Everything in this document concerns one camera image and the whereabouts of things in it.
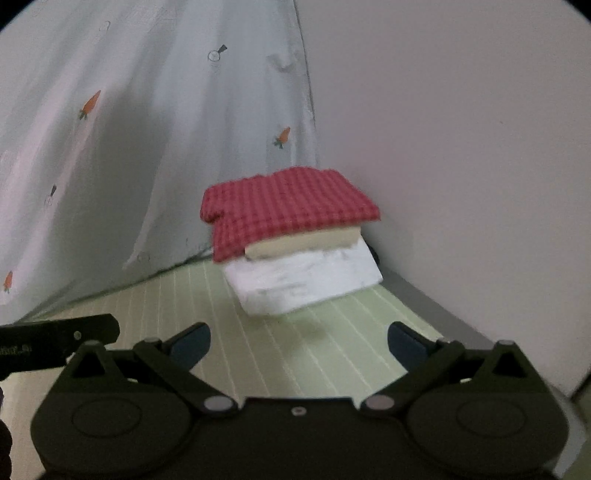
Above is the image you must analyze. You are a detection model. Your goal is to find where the white folded garment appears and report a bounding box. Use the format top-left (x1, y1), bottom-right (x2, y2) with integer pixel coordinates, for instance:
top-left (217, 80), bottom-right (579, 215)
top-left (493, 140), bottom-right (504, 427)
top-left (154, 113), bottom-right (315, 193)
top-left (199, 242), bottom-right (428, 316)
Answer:
top-left (222, 239), bottom-right (383, 316)

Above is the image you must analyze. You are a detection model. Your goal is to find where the red checkered shirt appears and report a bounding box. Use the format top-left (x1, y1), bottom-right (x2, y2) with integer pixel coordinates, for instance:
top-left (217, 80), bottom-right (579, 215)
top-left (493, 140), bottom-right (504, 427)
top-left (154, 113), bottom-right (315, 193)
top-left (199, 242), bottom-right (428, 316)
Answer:
top-left (200, 167), bottom-right (381, 263)

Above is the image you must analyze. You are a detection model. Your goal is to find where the carrot print bed sheet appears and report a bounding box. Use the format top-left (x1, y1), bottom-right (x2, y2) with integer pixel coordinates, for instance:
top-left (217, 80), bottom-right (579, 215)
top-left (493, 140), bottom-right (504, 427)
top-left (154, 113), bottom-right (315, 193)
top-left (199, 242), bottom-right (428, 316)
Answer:
top-left (1, 1), bottom-right (318, 324)

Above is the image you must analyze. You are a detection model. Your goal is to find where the beige folded garment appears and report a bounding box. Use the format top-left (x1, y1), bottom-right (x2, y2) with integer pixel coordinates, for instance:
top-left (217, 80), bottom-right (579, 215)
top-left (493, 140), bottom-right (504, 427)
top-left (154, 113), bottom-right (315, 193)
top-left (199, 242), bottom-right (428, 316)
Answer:
top-left (245, 226), bottom-right (362, 260)

